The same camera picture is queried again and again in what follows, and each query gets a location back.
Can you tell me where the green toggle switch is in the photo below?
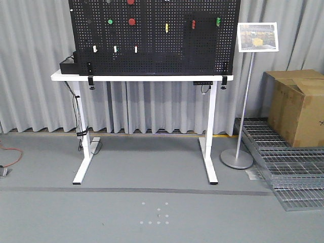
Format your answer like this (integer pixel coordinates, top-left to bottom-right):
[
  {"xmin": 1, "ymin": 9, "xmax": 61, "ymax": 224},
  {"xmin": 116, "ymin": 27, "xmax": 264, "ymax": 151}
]
[{"xmin": 216, "ymin": 17, "xmax": 221, "ymax": 27}]

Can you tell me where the grey curtain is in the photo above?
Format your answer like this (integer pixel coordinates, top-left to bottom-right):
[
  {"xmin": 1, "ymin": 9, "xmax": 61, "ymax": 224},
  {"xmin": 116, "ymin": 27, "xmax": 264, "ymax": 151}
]
[{"xmin": 1, "ymin": 1, "xmax": 323, "ymax": 134}]

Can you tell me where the left black table clamp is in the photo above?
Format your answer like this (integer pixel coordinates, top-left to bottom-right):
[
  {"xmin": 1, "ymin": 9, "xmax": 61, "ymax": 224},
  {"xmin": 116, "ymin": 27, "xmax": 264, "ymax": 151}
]
[{"xmin": 87, "ymin": 62, "xmax": 95, "ymax": 90}]

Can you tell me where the white height-adjustable table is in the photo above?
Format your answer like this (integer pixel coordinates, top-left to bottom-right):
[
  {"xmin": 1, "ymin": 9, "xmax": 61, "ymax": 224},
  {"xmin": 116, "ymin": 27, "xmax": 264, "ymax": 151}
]
[{"xmin": 51, "ymin": 70, "xmax": 234, "ymax": 185}]

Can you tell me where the black box on table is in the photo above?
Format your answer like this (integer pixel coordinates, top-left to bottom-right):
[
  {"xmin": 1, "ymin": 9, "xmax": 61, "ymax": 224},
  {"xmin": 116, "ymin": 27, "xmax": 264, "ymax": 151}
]
[{"xmin": 59, "ymin": 51, "xmax": 79, "ymax": 74}]

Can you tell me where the orange floor cable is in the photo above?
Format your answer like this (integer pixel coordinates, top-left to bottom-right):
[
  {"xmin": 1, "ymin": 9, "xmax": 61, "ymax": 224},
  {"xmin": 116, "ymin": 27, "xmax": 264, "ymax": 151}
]
[{"xmin": 0, "ymin": 145, "xmax": 24, "ymax": 169}]

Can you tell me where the floor outlet box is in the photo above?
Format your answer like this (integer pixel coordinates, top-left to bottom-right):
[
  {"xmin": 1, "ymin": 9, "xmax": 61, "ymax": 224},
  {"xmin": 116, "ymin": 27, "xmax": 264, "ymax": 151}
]
[{"xmin": 0, "ymin": 166, "xmax": 12, "ymax": 178}]

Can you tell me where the black table clamp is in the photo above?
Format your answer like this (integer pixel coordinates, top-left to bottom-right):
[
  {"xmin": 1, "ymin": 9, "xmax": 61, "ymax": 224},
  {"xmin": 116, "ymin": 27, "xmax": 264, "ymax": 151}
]
[
  {"xmin": 221, "ymin": 61, "xmax": 228, "ymax": 90},
  {"xmin": 87, "ymin": 62, "xmax": 95, "ymax": 90}
]

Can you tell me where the white rocker switch left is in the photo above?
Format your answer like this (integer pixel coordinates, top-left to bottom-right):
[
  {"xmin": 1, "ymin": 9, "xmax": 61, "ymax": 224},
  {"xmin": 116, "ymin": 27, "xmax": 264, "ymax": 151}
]
[{"xmin": 93, "ymin": 45, "xmax": 98, "ymax": 53}]

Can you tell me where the metal floor grating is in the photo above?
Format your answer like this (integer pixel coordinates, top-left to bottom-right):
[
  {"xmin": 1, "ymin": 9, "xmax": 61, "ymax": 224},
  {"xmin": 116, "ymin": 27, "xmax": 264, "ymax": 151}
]
[{"xmin": 242, "ymin": 118, "xmax": 323, "ymax": 211}]

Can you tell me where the silver sign stand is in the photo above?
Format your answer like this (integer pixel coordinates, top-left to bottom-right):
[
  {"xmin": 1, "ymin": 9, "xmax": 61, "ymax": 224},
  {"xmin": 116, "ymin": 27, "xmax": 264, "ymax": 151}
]
[{"xmin": 220, "ymin": 22, "xmax": 279, "ymax": 170}]

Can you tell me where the black perforated pegboard panel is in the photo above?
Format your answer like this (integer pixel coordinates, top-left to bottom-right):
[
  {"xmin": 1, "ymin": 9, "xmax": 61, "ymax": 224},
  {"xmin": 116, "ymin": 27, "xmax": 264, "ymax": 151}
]
[{"xmin": 68, "ymin": 1, "xmax": 240, "ymax": 76}]

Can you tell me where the right black table clamp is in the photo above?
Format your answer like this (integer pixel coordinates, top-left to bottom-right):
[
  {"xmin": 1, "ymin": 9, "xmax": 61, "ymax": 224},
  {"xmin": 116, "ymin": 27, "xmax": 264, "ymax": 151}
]
[{"xmin": 221, "ymin": 61, "xmax": 228, "ymax": 90}]

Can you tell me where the table height controller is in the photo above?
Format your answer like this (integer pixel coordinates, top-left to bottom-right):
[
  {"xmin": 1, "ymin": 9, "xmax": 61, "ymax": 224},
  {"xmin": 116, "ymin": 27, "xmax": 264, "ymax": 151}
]
[{"xmin": 193, "ymin": 81, "xmax": 213, "ymax": 86}]

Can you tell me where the black cable on leg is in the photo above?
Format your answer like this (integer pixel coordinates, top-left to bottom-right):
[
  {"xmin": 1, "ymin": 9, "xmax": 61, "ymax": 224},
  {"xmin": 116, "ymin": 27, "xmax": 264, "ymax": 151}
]
[{"xmin": 63, "ymin": 80, "xmax": 103, "ymax": 152}]

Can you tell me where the cardboard box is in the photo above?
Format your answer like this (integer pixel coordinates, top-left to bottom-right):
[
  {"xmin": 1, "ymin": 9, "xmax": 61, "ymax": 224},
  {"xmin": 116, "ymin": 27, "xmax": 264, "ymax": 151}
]
[{"xmin": 264, "ymin": 69, "xmax": 323, "ymax": 147}]

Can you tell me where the lower red mushroom button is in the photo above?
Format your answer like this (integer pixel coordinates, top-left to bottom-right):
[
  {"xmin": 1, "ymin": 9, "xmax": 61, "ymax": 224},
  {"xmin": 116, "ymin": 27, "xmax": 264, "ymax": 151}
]
[{"xmin": 128, "ymin": 18, "xmax": 136, "ymax": 26}]

